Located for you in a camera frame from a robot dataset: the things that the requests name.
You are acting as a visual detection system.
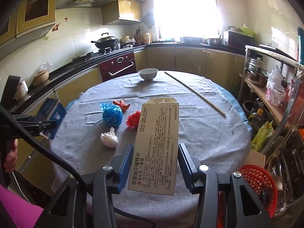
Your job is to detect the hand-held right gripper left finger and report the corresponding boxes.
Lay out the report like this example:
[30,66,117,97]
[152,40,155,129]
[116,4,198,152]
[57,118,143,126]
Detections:
[43,144,135,228]

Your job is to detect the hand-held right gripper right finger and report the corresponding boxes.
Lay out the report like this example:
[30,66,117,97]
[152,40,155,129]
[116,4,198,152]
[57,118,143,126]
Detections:
[178,143,276,228]

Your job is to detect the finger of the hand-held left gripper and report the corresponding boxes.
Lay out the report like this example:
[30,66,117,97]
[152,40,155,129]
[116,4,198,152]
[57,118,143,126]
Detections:
[13,115,58,136]

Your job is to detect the blue white medicine box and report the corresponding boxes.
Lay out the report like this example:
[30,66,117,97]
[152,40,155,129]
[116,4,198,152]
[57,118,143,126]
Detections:
[39,97,67,140]

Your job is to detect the white paper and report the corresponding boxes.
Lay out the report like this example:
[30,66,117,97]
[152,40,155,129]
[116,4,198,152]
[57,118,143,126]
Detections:
[100,127,119,147]

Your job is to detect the beige medicine box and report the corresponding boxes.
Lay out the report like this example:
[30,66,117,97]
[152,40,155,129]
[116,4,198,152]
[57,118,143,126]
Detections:
[128,97,180,196]

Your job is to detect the blue plastic bag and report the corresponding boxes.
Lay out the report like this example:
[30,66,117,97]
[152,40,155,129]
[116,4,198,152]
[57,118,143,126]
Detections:
[99,102,123,127]

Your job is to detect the orange red wrapper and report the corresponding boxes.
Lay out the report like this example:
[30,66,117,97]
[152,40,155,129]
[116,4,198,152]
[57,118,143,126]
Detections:
[113,99,131,112]

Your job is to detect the red plastic basket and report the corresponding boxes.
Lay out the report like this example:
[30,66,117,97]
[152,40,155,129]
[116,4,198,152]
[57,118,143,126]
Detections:
[216,165,278,228]

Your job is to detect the person's left hand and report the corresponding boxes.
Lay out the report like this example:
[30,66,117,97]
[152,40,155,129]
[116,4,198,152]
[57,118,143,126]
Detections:
[3,139,19,173]

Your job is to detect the small white rice cooker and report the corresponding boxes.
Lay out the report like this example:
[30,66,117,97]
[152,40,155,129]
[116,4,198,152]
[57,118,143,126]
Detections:
[14,79,29,100]

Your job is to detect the clay pot in plastic bag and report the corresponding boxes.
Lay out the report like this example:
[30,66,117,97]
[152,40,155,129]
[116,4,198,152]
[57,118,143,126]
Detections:
[28,61,52,87]

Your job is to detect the red crumpled plastic bag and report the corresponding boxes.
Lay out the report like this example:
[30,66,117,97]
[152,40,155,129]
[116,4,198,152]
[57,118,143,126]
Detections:
[126,110,142,130]

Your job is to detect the grey tablecloth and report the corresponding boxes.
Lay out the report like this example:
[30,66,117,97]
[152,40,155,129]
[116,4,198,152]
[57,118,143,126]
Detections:
[50,70,250,228]

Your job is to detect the black kitchen countertop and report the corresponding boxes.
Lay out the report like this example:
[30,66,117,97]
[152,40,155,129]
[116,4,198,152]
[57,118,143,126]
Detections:
[0,41,246,124]

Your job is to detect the brown cardboard piece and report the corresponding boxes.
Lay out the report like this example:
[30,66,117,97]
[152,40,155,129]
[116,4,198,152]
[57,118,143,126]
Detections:
[249,148,266,169]

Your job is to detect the blue table cover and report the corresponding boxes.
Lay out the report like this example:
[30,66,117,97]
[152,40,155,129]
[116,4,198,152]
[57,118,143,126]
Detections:
[65,83,253,152]

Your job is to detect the long wooden stick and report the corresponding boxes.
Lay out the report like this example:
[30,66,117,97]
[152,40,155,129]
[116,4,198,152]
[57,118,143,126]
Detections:
[164,71,226,117]

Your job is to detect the yellow green plastic bag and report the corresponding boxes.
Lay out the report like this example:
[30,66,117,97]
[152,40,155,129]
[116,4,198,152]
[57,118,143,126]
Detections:
[251,121,273,152]

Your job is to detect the cooking oil bottle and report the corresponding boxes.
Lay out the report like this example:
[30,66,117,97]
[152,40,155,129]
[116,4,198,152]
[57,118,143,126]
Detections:
[249,97,268,133]

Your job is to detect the person's magenta clothing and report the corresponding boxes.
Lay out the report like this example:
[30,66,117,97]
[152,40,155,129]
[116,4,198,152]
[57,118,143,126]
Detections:
[0,184,45,228]

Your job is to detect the white ceramic bowl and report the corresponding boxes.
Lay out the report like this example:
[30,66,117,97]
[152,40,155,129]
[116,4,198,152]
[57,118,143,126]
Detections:
[138,68,158,81]

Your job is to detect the stacked metal pans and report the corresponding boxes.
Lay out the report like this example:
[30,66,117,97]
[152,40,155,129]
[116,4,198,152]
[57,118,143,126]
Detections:
[268,147,304,219]

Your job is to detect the maroon built-in oven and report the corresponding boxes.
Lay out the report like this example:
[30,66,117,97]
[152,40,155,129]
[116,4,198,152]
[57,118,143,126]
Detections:
[98,52,136,82]

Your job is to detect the black gas stove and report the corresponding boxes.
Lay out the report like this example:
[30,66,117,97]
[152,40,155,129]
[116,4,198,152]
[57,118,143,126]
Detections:
[74,46,124,63]

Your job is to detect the yellow base cabinets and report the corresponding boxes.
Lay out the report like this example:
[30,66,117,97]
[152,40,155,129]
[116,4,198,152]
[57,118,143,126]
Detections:
[14,46,246,195]

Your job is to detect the black wok with lid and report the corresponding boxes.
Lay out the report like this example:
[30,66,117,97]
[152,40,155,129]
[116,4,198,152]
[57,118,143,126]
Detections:
[91,33,118,49]

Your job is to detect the steel pot with lid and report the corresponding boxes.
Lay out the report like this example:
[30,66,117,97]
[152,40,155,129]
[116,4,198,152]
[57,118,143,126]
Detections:
[248,68,269,87]

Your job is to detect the white pink plastic bag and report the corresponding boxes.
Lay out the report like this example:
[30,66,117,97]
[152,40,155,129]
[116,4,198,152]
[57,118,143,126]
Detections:
[266,65,287,107]

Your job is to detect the beige kitchen bowls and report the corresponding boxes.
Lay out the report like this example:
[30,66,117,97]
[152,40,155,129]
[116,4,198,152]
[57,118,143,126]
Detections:
[120,36,137,47]

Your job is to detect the wide metal pan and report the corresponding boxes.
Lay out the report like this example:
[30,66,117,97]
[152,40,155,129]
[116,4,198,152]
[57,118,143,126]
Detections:
[180,37,204,44]

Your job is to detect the metal basin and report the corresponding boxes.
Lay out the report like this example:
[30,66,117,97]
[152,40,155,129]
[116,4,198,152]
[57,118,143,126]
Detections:
[206,38,224,46]

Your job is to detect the dark knife block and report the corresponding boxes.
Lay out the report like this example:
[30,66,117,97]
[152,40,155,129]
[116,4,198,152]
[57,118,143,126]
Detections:
[134,28,143,45]

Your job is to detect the dark microwave oven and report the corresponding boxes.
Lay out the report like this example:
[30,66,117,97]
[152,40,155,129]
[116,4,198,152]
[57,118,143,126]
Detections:
[223,30,254,50]

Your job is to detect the metal storage rack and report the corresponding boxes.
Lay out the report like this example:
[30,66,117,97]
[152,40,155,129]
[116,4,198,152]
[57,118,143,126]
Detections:
[239,45,304,219]

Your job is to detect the black induction cooker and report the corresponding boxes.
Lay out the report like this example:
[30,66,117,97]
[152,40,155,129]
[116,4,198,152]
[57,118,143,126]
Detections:
[259,44,297,61]

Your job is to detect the green plastic basin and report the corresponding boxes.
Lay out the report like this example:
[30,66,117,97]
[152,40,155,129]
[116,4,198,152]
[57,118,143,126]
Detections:
[237,27,255,37]

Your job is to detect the bright kitchen window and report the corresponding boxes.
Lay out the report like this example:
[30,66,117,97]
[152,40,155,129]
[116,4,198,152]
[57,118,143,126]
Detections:
[152,0,221,41]

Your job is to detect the blue cylinder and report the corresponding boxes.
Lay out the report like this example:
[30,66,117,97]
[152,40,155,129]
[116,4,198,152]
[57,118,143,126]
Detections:
[297,27,304,64]

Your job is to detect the yellow brown-panel wall cabinet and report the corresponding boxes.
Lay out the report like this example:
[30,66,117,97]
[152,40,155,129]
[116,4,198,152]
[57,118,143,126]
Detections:
[0,0,57,60]

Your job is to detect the small yellow wall cabinet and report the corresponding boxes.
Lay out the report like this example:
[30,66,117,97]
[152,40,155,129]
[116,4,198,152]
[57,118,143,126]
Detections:
[102,0,143,25]

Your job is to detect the dark hanging wall ornament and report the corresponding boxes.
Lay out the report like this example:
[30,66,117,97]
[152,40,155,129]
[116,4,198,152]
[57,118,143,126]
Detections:
[145,12,155,29]

